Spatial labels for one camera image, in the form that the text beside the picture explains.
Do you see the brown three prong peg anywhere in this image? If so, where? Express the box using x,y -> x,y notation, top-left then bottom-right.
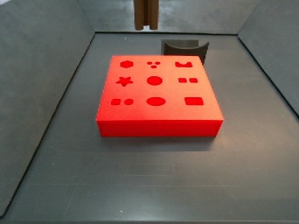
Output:
133,0 -> 158,31

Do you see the red shape sorter block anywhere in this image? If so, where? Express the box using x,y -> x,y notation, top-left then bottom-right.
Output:
94,54 -> 225,138

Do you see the black curved holder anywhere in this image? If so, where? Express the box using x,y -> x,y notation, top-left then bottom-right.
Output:
161,39 -> 209,62

